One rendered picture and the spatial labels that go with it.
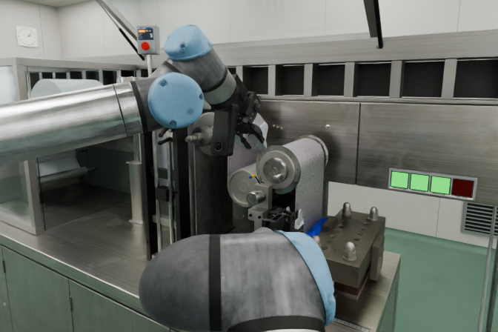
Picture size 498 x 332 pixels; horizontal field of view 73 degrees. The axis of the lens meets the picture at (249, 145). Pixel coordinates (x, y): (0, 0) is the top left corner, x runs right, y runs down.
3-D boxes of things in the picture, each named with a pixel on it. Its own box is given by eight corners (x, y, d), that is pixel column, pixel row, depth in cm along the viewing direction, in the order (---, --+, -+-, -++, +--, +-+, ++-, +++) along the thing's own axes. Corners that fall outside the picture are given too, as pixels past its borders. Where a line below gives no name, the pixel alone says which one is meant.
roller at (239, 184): (227, 202, 112) (227, 167, 110) (264, 184, 134) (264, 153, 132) (259, 209, 106) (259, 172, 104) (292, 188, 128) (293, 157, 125)
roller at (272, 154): (259, 186, 104) (259, 149, 102) (293, 168, 126) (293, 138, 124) (293, 192, 98) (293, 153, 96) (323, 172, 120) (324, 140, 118)
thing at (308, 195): (293, 245, 103) (296, 186, 99) (320, 219, 122) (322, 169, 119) (295, 245, 102) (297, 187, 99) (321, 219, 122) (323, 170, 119)
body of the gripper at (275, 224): (300, 209, 93) (281, 224, 83) (299, 238, 95) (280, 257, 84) (275, 204, 97) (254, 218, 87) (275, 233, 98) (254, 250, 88)
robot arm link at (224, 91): (219, 93, 64) (186, 93, 68) (230, 107, 67) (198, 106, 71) (233, 62, 67) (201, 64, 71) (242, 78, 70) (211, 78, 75)
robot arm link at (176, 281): (101, 339, 35) (168, 328, 79) (208, 333, 36) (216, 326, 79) (116, 227, 40) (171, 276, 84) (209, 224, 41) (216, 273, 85)
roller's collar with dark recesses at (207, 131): (191, 146, 110) (190, 126, 109) (203, 143, 115) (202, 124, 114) (207, 147, 107) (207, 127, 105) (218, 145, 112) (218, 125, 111)
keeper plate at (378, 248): (369, 279, 104) (371, 245, 103) (376, 264, 113) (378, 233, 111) (378, 281, 103) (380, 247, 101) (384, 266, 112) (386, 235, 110)
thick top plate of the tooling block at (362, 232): (301, 271, 98) (301, 252, 97) (340, 223, 131) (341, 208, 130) (357, 288, 89) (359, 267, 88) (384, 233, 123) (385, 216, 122)
